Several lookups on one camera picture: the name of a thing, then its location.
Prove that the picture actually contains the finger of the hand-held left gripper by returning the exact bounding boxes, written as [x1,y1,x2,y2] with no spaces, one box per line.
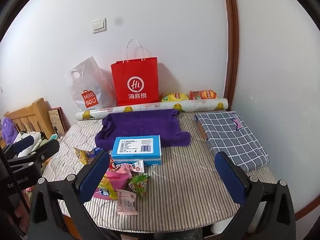
[7,139,61,171]
[3,134,35,159]

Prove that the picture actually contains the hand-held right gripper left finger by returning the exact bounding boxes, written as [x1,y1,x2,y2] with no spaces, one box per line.
[27,150,112,240]

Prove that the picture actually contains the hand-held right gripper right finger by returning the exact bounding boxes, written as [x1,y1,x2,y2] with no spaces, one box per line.
[214,151,298,240]

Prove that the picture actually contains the pink yellow snack packet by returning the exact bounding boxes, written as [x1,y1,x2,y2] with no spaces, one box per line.
[92,172,128,200]

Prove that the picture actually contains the red snack packet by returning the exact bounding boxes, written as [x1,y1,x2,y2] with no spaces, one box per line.
[107,155,118,173]

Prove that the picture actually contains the pale pink snack packet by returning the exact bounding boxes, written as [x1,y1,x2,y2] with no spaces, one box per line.
[115,189,138,215]

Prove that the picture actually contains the green snack packet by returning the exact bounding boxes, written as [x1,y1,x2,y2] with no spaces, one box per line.
[128,174,149,197]

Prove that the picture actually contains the white red candy packet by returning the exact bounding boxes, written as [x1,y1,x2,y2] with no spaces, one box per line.
[130,159,145,173]

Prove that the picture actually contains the purple towel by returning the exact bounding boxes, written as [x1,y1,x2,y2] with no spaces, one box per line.
[94,109,192,148]

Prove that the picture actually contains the white spotted plush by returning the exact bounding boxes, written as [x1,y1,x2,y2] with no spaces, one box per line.
[12,131,47,153]

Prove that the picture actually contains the purple plush toy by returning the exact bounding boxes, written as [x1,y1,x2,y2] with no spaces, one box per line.
[1,117,14,145]

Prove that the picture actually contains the grey checked cloth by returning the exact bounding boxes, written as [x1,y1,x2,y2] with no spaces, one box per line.
[194,111,269,173]

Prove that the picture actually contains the white container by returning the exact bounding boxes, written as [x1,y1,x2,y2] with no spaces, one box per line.
[210,217,237,235]

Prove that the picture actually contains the blue tissue box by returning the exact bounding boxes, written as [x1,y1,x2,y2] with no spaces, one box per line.
[111,135,163,167]

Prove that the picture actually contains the brown board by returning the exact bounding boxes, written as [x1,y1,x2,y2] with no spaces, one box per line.
[197,121,208,140]

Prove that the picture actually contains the white plastic shopping bag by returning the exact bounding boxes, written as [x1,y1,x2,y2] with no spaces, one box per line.
[64,56,117,112]

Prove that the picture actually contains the orange chip bag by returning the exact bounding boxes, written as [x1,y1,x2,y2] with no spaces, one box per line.
[189,90,218,100]

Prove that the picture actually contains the lemon print paper roll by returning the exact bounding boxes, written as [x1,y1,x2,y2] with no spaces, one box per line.
[75,98,228,121]

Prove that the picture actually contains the yellow chip bag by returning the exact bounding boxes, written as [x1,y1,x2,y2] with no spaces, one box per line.
[159,93,189,103]

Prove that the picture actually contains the red paper bag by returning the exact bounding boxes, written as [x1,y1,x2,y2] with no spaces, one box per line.
[111,39,160,107]

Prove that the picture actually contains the brown door frame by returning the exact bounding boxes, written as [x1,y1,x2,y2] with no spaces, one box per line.
[222,0,239,110]

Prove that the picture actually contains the white light switch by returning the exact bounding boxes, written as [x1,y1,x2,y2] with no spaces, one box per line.
[92,18,107,34]

